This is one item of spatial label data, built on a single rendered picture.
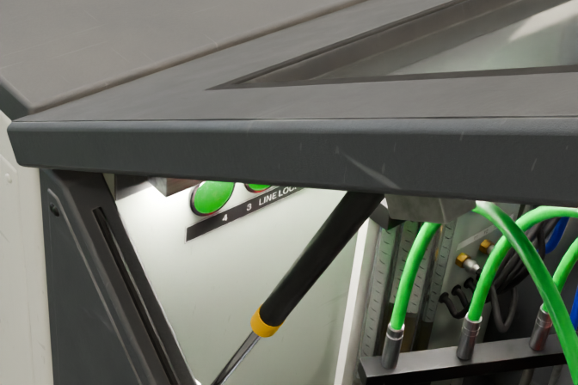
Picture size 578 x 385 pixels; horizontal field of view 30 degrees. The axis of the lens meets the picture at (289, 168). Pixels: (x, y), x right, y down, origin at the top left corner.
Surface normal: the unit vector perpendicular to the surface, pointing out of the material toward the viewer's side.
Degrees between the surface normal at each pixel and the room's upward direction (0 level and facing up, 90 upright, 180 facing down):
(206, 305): 90
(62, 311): 90
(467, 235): 90
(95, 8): 0
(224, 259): 90
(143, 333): 43
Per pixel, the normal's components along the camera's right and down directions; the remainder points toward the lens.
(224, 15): 0.08, -0.80
